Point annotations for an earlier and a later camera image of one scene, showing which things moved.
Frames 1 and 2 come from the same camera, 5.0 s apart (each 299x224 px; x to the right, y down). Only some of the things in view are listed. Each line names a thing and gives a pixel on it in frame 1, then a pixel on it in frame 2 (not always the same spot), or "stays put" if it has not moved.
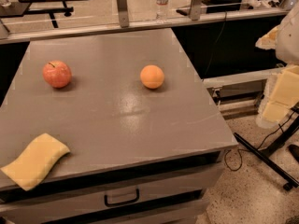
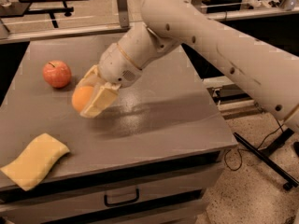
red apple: x=56 y=74 stays put
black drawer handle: x=110 y=204 stays put
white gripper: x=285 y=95 -> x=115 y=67
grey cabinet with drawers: x=146 y=134 stays put
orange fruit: x=151 y=77 -> x=81 y=96
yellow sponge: x=35 y=161 stays put
